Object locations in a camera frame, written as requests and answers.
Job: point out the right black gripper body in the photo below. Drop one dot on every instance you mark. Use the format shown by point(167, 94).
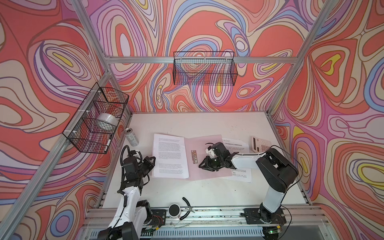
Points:
point(213, 164)

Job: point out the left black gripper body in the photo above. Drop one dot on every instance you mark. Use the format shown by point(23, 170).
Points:
point(139, 173)

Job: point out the pink paper folder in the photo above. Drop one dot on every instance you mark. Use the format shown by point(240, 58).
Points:
point(190, 159)

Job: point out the printed paper sheet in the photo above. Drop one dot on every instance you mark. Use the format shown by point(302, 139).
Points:
point(171, 157)
point(241, 175)

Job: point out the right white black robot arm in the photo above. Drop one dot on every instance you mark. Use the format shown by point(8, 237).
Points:
point(277, 170)

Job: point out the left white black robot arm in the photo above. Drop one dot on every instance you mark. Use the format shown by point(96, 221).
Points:
point(132, 213)

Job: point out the silver drink can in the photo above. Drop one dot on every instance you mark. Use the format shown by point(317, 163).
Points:
point(131, 137)

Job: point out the white marker pen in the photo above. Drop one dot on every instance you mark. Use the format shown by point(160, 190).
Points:
point(108, 144)

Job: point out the pink white calculator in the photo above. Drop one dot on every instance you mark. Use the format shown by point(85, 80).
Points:
point(259, 145)

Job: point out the white tape roll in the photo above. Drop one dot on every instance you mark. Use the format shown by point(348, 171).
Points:
point(107, 122)

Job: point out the round black white puck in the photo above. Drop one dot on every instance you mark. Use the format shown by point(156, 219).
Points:
point(174, 211)

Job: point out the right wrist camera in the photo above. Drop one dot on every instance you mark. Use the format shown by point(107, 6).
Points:
point(211, 152)

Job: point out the side black wire basket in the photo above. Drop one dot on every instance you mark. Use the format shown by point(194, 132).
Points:
point(82, 131)

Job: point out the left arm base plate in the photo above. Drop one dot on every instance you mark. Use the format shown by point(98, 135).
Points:
point(157, 218)

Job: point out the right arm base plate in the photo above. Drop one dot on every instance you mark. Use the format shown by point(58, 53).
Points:
point(255, 216)

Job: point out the back black wire basket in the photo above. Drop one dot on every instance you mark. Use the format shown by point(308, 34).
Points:
point(204, 68)

